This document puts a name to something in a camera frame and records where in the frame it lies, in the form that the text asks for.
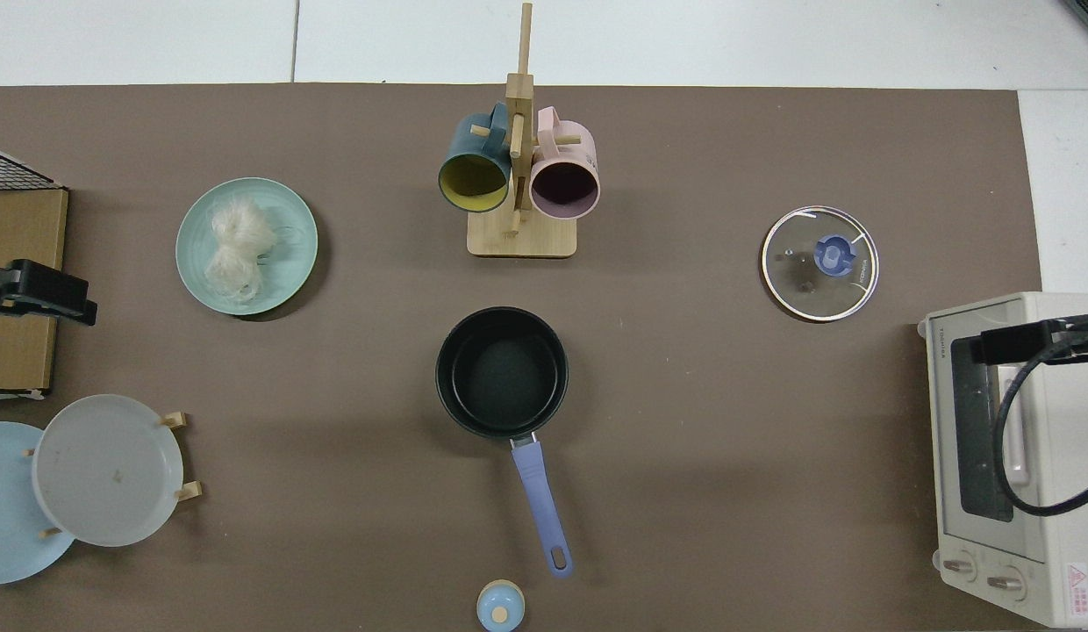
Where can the white vermicelli bundle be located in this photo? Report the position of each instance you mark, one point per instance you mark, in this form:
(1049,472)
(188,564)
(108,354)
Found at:
(237,241)

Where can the glass lid with blue knob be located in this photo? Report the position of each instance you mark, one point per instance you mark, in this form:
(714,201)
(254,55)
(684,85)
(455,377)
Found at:
(832,256)

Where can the grey plate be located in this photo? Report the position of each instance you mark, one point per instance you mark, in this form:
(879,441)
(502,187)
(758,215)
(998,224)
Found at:
(105,470)

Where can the light blue plate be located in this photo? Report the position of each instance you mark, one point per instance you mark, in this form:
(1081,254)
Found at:
(4,509)

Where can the mint green plate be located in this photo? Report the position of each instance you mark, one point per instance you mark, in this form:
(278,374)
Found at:
(289,263)

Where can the wooden plate rack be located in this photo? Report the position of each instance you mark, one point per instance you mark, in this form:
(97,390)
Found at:
(189,491)

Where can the pale toaster oven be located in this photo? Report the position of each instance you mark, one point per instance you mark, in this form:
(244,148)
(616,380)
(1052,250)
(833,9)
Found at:
(1062,456)

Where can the brown table cloth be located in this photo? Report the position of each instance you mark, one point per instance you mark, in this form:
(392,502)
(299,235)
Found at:
(684,439)

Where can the dark teal cup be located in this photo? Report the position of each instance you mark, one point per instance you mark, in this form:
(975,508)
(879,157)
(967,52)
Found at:
(461,145)

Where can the wooden cup stand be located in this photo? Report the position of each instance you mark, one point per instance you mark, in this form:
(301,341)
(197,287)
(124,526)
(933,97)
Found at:
(522,237)

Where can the pink cup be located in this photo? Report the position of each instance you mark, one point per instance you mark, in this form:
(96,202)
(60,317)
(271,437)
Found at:
(579,154)

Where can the small blue round thing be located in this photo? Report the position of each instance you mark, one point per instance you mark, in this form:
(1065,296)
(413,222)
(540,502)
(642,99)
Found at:
(500,606)

